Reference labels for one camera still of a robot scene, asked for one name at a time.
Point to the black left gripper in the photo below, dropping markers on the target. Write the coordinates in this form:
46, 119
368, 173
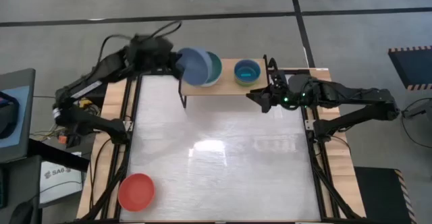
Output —
152, 53

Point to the blue mat with striped edge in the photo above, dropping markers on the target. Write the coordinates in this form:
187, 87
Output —
413, 67

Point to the black metal table frame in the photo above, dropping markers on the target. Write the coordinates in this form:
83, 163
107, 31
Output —
318, 183

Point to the black mat with striped edge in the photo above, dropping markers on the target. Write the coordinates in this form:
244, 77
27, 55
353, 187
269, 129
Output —
378, 197

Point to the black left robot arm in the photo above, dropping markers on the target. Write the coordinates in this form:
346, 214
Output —
84, 119

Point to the large blue bowl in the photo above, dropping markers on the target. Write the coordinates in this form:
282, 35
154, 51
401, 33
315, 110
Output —
195, 65

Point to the white box with SA6 print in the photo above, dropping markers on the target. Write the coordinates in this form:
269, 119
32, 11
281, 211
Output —
60, 183

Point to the large red bowl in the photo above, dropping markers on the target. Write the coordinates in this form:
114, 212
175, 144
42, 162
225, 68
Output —
136, 192

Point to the large teal bowl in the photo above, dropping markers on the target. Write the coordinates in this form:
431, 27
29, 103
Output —
216, 67

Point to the small blue plastic bowl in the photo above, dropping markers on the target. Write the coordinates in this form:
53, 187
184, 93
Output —
247, 70

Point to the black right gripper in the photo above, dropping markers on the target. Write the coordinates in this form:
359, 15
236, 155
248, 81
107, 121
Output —
283, 96

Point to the black side desk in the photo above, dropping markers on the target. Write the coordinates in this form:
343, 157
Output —
20, 183

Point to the grey laptop with blue pad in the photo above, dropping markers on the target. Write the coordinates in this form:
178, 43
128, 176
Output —
20, 116

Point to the small green plastic bowl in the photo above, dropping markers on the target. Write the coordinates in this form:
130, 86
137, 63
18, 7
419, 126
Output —
247, 83

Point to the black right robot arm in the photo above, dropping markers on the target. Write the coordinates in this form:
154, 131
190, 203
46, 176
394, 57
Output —
354, 94

